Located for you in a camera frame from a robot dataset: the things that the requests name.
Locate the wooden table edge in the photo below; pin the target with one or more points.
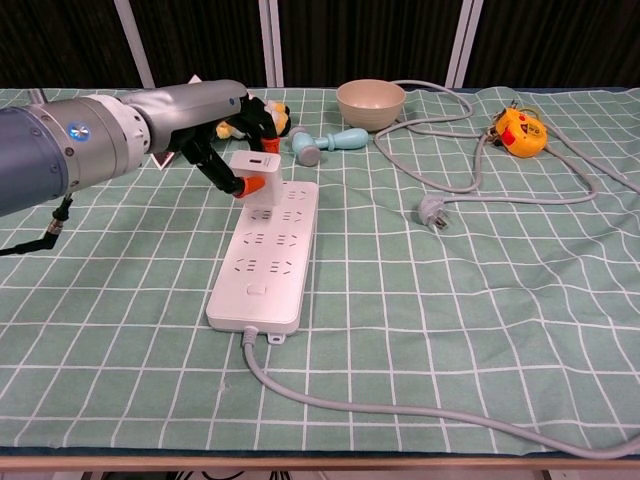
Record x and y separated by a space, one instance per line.
320 462

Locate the white power strip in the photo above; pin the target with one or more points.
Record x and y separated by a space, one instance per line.
265 300

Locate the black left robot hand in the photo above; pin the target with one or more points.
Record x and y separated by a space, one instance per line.
200 107

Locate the red picture card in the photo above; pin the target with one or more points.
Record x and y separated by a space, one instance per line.
162 160

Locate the green checked tablecloth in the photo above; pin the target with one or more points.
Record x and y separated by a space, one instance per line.
450 300

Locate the yellow tape measure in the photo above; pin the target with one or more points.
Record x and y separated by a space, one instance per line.
522 132

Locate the light blue toy hammer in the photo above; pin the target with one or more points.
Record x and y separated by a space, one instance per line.
305 147

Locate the blue silver left robot arm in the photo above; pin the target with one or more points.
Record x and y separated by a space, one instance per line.
50 150

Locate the white frame post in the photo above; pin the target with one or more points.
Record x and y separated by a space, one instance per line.
271 45
464 45
134 45

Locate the white cube charger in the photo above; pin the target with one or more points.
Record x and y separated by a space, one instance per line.
264 165

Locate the beige bowl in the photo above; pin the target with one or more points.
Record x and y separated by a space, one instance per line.
370 110

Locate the black pleated curtain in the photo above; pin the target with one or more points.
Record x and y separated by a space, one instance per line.
370 40

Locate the penguin plush toy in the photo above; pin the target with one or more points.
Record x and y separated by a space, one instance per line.
281 114

